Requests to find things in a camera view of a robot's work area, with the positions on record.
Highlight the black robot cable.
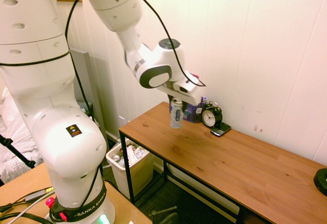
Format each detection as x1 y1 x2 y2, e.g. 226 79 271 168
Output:
0 0 207 209

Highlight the crumpled clear plastic trash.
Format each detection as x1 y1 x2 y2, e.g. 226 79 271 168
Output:
125 144 150 166

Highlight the wooden side table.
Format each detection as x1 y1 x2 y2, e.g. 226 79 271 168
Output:
119 129 272 224

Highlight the black keypad mobile phone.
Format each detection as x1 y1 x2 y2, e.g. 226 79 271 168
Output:
210 122 232 137

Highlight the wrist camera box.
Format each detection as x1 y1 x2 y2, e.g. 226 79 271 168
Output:
184 71 200 85

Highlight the grey upright board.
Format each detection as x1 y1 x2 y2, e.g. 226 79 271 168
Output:
69 47 110 144

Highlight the grey cable adapter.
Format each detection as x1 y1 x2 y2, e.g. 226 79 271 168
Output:
24 188 55 202

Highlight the black chair part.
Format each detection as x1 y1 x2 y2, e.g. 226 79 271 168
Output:
150 205 179 224

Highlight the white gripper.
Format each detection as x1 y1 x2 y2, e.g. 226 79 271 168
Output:
155 71 205 114

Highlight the blue mesh desk organizer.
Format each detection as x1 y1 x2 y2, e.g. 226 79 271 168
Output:
181 101 207 124

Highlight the black tripod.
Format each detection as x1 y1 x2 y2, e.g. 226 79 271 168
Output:
0 134 36 169

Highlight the white drink can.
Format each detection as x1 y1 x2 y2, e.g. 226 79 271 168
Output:
169 97 185 130

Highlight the white plastic trash bin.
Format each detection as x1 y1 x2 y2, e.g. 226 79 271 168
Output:
105 138 155 200

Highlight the white patterned bedding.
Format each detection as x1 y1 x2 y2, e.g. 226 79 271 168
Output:
0 87 44 184

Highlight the black round device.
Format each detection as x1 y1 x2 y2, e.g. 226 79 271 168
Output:
313 168 327 197

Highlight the black twin-bell alarm clock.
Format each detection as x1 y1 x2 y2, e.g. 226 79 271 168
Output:
201 101 223 128

